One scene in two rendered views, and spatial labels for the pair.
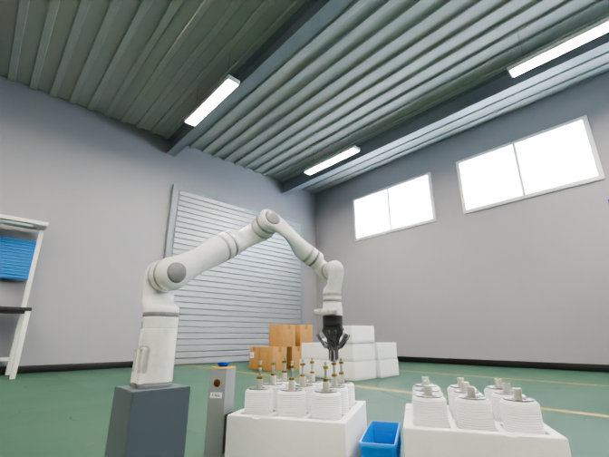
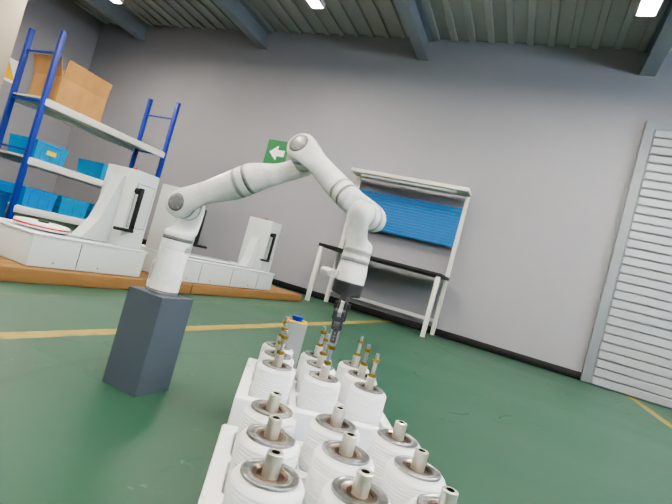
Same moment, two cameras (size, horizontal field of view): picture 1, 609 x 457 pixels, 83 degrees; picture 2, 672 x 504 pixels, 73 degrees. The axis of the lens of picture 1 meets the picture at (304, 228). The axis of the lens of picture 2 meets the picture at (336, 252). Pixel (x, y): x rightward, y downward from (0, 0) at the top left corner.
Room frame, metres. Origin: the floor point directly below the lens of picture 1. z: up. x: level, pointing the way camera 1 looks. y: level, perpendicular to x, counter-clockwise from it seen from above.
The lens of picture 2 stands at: (0.83, -1.12, 0.53)
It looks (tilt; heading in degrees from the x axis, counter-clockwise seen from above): 2 degrees up; 66
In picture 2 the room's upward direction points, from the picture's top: 15 degrees clockwise
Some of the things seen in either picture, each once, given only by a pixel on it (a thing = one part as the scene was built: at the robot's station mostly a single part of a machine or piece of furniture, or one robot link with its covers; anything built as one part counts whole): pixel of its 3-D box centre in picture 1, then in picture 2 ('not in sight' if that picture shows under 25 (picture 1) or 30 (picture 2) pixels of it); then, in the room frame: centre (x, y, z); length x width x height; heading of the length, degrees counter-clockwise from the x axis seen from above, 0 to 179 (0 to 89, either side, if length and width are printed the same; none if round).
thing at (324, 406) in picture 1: (326, 422); (267, 401); (1.22, -0.07, 0.16); 0.10 x 0.10 x 0.18
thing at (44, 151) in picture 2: not in sight; (37, 150); (-0.35, 5.10, 0.89); 0.50 x 0.38 x 0.21; 134
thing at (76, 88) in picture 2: not in sight; (68, 90); (-0.26, 5.24, 1.70); 0.71 x 0.54 x 0.51; 46
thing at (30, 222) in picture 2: not in sight; (42, 224); (0.34, 2.13, 0.30); 0.30 x 0.30 x 0.04
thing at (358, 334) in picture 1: (349, 335); not in sight; (4.03, -0.50, 0.45); 0.39 x 0.39 x 0.18; 44
